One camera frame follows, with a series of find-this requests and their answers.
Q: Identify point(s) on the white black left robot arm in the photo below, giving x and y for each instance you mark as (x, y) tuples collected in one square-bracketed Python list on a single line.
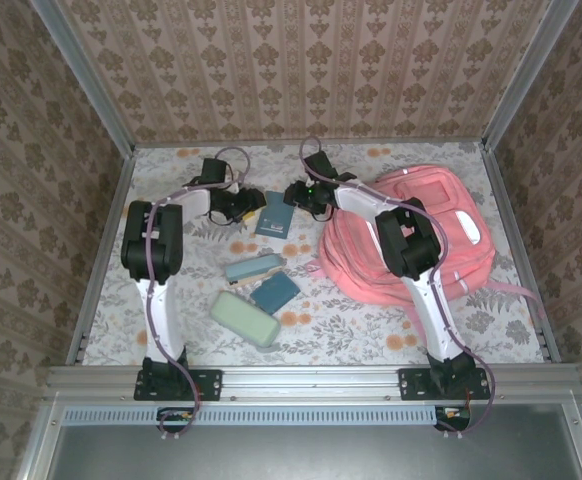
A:
[(163, 320)]

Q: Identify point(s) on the aluminium left frame post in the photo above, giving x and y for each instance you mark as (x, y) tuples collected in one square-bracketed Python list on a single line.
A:
[(83, 75)]

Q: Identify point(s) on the small blue notebook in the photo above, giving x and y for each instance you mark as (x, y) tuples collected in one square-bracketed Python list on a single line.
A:
[(273, 217)]

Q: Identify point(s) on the dark blue fabric pouch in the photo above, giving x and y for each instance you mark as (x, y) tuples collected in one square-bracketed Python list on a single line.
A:
[(273, 292)]

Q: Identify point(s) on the grey metal panel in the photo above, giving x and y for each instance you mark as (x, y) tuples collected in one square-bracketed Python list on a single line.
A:
[(296, 455)]

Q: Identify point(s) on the pale green pencil case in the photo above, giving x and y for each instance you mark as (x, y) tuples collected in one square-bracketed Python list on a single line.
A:
[(243, 317)]

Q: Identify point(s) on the aluminium frame post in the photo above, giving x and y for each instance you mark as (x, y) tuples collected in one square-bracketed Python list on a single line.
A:
[(83, 75), (531, 70)]

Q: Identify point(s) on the aluminium right table edge rail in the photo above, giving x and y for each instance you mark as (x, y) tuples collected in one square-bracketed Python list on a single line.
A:
[(512, 230)]

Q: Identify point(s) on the pink school backpack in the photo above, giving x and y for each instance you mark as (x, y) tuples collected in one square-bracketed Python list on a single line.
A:
[(451, 225)]

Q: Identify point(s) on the light blue pencil box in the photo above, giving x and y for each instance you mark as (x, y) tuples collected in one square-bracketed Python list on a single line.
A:
[(251, 267)]

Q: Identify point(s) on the aluminium left table edge rail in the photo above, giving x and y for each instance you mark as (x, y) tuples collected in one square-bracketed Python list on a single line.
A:
[(101, 260)]

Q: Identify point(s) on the floral patterned table cover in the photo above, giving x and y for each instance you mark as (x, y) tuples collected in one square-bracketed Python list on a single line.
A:
[(351, 330)]

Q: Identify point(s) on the aluminium right frame post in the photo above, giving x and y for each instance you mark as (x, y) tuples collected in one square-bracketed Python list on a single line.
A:
[(531, 70)]

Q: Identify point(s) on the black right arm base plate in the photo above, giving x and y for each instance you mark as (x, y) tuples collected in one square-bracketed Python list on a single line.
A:
[(413, 385)]

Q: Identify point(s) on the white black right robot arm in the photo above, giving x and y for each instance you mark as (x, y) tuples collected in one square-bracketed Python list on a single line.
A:
[(433, 320)]

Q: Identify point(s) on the black connector box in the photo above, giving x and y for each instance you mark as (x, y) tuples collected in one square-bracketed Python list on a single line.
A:
[(453, 417), (176, 419)]

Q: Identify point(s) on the aluminium table edge rail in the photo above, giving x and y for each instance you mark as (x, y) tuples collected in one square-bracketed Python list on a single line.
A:
[(396, 141), (101, 260), (512, 230)]

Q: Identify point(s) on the aluminium mounting rail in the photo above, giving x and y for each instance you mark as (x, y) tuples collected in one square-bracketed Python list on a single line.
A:
[(311, 382)]

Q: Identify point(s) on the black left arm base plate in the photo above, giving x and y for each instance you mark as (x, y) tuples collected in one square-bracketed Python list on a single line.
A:
[(211, 385)]

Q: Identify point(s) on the aluminium rear table edge rail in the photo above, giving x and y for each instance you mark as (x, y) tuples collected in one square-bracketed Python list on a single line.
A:
[(396, 141)]

